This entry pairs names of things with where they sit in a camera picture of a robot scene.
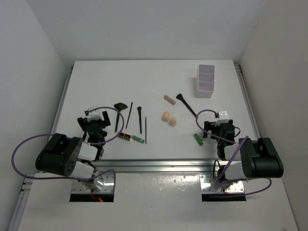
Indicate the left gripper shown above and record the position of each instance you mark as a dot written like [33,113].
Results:
[83,122]

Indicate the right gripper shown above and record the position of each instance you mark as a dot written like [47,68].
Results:
[211,126]

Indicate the green tube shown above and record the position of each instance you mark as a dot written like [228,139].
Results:
[198,139]
[138,139]

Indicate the beige sponge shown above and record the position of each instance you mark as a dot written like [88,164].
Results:
[166,116]
[172,121]

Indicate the black gold lipstick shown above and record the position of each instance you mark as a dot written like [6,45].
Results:
[125,136]

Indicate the tan cylinder stick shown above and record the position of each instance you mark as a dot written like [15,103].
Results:
[170,100]

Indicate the long black brush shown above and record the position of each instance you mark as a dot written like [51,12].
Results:
[181,98]

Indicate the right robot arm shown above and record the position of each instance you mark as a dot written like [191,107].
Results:
[247,158]

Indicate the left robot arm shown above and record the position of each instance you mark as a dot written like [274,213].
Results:
[72,157]

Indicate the white compartment organizer box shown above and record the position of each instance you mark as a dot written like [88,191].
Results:
[204,81]

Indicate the black angled brush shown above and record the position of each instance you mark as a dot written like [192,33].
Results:
[139,108]

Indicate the thin black eyeliner pencil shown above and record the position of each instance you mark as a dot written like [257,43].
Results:
[145,130]

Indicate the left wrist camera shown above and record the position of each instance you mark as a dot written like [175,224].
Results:
[93,113]

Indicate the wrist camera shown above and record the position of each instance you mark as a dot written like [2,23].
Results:
[93,113]
[222,117]

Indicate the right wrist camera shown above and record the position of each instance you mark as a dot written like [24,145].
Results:
[222,117]

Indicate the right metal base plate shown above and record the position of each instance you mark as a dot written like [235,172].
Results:
[209,186]

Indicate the metal base plate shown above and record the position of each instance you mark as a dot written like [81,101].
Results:
[103,183]
[209,186]

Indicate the aluminium rail front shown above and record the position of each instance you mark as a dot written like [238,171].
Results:
[158,165]

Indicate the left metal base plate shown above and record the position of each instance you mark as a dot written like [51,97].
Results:
[103,183]

